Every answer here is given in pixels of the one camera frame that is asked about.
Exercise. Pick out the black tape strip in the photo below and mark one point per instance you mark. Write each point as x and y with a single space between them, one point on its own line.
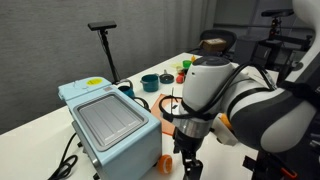
253 163

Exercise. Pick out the black office chair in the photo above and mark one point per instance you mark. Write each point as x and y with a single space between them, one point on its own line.
230 36

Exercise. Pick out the orange cloth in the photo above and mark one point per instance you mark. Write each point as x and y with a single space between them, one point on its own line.
163 116

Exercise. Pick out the red toy tomato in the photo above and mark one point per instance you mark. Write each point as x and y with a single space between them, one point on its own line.
180 79

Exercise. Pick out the pale yellow cutting board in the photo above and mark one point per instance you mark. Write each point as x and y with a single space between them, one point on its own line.
175 65

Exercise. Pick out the brown cardboard box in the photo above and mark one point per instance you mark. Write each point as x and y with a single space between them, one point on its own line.
213 44

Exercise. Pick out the light blue toaster oven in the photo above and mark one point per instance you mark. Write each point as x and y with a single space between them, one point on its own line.
133 150

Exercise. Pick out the small black frying pan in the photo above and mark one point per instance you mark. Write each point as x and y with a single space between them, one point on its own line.
166 78

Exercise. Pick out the dark teal toy kettle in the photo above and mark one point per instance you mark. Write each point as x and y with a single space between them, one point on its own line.
126 90

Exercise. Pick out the green plastic cup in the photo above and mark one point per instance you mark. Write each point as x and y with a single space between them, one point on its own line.
186 64

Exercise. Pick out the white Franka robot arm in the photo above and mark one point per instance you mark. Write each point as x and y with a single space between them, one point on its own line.
206 80

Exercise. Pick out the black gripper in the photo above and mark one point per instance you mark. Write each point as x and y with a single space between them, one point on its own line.
187 143

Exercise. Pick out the grey curtain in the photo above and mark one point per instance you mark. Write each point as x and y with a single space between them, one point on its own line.
193 20

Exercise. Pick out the orange half toy fruit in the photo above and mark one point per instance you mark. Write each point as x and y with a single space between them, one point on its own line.
165 164

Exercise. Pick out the teal toy pot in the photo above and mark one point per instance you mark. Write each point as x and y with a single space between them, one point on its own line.
150 83

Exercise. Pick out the yellow mustard bottle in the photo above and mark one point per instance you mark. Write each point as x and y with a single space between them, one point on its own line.
193 58

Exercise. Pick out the black clamp orange tip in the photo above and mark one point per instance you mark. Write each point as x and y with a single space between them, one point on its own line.
289 173

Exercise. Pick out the black stereo camera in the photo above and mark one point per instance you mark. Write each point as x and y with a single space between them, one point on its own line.
276 13
101 25

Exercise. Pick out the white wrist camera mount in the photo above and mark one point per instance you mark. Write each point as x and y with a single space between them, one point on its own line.
225 133

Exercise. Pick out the black camera stand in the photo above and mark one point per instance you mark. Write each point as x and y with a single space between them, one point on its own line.
275 26
108 55

